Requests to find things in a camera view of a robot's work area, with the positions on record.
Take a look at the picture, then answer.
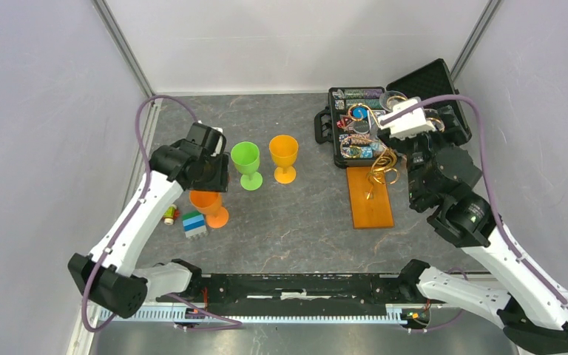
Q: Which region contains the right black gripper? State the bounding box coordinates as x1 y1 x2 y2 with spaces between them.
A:
375 104 465 204

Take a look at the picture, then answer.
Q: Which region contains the orange wine glass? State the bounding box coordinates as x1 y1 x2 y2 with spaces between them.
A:
189 191 229 229

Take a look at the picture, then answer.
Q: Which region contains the green wine glass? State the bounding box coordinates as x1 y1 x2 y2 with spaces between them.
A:
231 141 263 191

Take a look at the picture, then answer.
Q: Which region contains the yellow wine glass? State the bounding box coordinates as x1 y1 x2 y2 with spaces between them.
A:
268 135 299 184

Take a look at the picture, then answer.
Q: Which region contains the clear wine glass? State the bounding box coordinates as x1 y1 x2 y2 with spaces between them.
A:
369 90 408 148

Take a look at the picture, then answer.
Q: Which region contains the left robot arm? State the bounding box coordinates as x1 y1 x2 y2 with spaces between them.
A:
67 123 229 318

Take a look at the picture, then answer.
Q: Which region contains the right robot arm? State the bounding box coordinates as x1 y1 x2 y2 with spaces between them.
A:
377 118 568 354

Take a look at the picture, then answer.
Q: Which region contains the orange wooden rack base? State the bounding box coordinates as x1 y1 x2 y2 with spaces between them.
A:
346 167 395 229

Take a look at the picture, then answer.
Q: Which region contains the black poker chip case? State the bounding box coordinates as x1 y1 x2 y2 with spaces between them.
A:
314 58 473 169

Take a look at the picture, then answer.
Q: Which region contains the green blue toy block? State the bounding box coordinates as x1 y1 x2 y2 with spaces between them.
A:
181 211 209 239

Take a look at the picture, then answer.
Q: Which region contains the red toy car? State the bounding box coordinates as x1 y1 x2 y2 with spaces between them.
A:
162 204 180 226

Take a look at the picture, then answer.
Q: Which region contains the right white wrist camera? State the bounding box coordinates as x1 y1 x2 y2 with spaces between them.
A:
378 97 436 140

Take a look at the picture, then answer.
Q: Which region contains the gold wire glass rack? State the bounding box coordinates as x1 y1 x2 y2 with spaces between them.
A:
335 100 399 184

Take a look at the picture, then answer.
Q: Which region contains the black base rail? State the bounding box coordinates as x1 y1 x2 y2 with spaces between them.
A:
181 273 428 317

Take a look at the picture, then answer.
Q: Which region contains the white cable duct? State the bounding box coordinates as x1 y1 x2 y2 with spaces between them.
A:
115 303 408 325

